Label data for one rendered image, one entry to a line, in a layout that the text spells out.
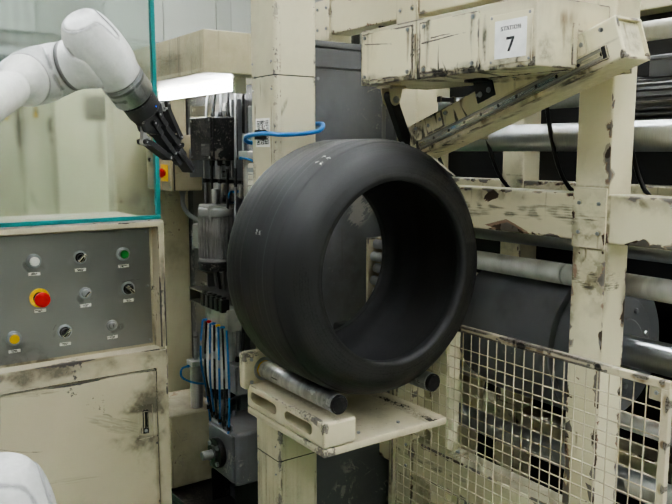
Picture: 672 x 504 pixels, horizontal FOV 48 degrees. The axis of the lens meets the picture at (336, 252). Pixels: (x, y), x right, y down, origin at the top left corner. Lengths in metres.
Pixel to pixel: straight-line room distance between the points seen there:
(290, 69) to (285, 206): 0.51
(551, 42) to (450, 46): 0.26
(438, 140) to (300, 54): 0.43
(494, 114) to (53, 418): 1.39
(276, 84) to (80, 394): 0.98
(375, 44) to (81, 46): 0.82
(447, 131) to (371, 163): 0.42
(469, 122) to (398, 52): 0.25
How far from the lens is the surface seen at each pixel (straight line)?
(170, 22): 12.52
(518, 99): 1.84
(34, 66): 1.59
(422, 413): 1.94
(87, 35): 1.53
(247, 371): 1.96
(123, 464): 2.28
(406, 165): 1.69
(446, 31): 1.84
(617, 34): 1.70
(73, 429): 2.20
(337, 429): 1.71
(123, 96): 1.61
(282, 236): 1.56
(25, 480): 1.23
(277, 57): 1.96
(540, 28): 1.66
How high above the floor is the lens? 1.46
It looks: 8 degrees down
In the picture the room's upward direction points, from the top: straight up
